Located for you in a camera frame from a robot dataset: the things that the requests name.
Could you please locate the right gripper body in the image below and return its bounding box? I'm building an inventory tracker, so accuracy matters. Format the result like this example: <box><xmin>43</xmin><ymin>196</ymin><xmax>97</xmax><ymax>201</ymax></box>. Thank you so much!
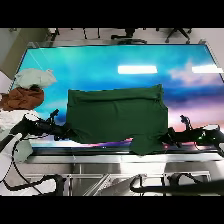
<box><xmin>159</xmin><ymin>127</ymin><xmax>183</xmax><ymax>149</ymax></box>

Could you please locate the green T-shirt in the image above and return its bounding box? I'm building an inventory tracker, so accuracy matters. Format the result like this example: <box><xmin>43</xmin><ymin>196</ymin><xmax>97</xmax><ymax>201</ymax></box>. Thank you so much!
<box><xmin>64</xmin><ymin>83</ymin><xmax>170</xmax><ymax>157</ymax></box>

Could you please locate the black office chair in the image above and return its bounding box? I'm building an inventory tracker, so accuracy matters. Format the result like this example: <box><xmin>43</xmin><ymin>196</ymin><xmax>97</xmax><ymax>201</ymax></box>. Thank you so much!
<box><xmin>164</xmin><ymin>27</ymin><xmax>193</xmax><ymax>45</ymax></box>
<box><xmin>110</xmin><ymin>27</ymin><xmax>148</xmax><ymax>45</ymax></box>

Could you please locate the pale green garment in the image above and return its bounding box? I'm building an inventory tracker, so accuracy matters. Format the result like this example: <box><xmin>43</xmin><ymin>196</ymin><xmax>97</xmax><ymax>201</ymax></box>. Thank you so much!
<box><xmin>0</xmin><ymin>128</ymin><xmax>34</xmax><ymax>163</ymax></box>
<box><xmin>12</xmin><ymin>68</ymin><xmax>58</xmax><ymax>91</ymax></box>

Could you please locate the brown garment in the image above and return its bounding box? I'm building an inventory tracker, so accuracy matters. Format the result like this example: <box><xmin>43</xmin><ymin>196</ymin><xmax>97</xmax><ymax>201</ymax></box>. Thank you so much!
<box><xmin>0</xmin><ymin>87</ymin><xmax>46</xmax><ymax>112</ymax></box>

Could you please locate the white garment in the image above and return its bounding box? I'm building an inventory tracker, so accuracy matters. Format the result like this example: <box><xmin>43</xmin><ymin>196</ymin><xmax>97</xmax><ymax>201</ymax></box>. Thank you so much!
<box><xmin>0</xmin><ymin>109</ymin><xmax>42</xmax><ymax>133</ymax></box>

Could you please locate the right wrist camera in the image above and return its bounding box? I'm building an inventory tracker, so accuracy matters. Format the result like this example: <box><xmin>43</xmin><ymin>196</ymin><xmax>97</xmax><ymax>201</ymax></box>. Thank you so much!
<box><xmin>179</xmin><ymin>114</ymin><xmax>192</xmax><ymax>132</ymax></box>

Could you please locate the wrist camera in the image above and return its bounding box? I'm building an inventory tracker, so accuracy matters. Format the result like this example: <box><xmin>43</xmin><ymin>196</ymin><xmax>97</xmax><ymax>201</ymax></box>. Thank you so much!
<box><xmin>46</xmin><ymin>108</ymin><xmax>61</xmax><ymax>126</ymax></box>
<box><xmin>179</xmin><ymin>114</ymin><xmax>192</xmax><ymax>132</ymax></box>

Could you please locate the silver frame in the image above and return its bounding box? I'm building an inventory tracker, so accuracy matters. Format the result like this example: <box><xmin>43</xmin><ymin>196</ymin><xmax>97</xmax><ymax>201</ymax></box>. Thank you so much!
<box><xmin>0</xmin><ymin>151</ymin><xmax>224</xmax><ymax>197</ymax></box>

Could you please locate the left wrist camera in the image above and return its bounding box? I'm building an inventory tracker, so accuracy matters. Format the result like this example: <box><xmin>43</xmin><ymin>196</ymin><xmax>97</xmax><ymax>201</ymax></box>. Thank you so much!
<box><xmin>46</xmin><ymin>108</ymin><xmax>61</xmax><ymax>126</ymax></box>

